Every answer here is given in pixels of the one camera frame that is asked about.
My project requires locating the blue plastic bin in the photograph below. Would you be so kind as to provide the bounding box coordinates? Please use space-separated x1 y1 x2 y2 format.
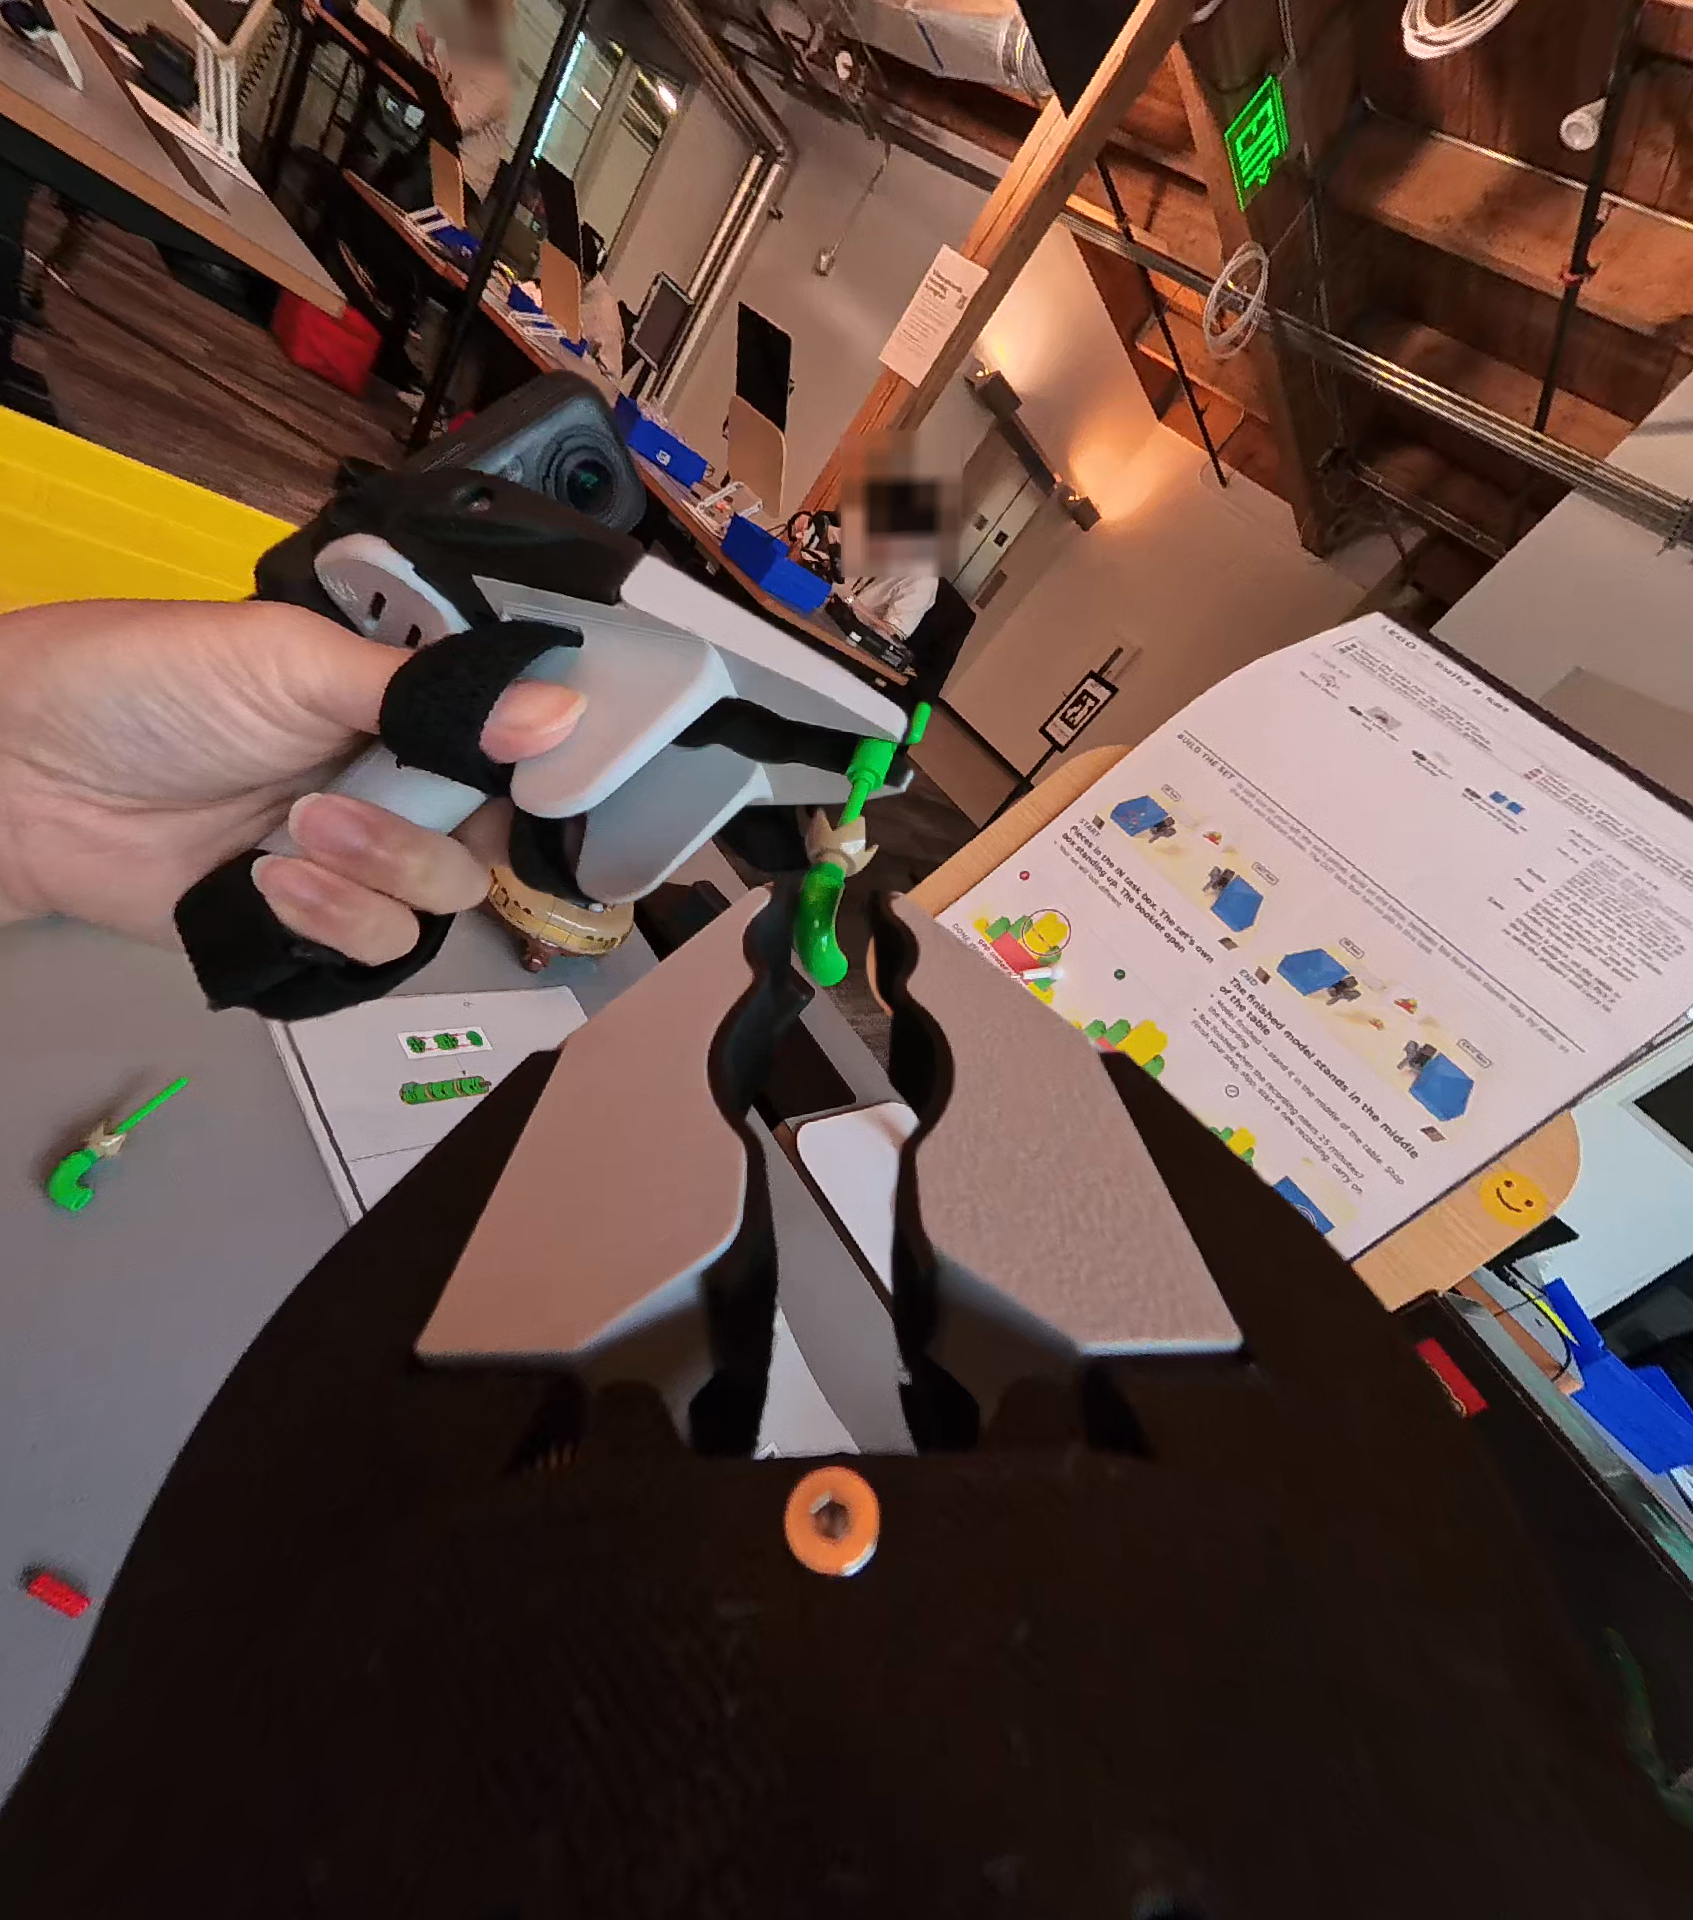
721 515 833 609
620 395 705 481
1537 1277 1693 1476

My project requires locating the person's left hand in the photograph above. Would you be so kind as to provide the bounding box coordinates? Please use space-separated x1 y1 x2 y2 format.
0 595 592 969

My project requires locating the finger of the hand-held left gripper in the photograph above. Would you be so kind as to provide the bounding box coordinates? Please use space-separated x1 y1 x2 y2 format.
569 755 923 906
470 553 923 823

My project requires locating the white paper notice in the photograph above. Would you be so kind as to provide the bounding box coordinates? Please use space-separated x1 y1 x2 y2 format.
878 243 990 379

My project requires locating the red box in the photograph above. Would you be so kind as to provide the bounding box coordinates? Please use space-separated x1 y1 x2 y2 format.
270 287 382 395

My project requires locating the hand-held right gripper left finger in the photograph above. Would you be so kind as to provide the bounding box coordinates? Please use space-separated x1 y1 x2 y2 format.
413 883 821 1458

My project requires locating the brown lego pot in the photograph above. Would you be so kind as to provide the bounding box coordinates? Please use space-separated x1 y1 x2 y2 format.
483 861 634 973

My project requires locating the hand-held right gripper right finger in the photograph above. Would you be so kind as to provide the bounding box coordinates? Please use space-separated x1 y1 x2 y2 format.
864 892 1250 1453

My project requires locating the green exit sign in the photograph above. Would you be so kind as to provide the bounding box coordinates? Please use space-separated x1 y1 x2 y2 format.
1221 73 1291 212

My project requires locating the green lego bamboo stem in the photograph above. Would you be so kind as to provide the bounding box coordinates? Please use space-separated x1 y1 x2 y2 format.
790 702 935 990
42 1073 190 1212

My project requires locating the yellow plastic bin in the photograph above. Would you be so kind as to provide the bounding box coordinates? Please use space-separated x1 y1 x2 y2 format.
0 360 299 629

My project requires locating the black metal pole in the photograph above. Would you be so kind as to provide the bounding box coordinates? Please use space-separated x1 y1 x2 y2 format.
402 0 592 452

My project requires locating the lego instruction booklet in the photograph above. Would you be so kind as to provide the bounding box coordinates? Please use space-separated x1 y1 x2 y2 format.
272 981 592 1220

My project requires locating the long wooden workbench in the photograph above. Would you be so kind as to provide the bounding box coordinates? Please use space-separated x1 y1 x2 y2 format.
342 164 923 691

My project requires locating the white cable coil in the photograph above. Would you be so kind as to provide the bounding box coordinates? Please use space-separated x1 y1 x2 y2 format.
1400 0 1538 61
1203 240 1271 360

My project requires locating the wooden table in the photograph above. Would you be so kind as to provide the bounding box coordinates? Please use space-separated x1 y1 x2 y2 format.
0 0 344 317

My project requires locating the black monitor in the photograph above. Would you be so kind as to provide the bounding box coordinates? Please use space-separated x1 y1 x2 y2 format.
733 300 794 410

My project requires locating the printed instruction sheet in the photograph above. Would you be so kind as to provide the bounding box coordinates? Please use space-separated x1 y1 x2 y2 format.
936 611 1693 1261

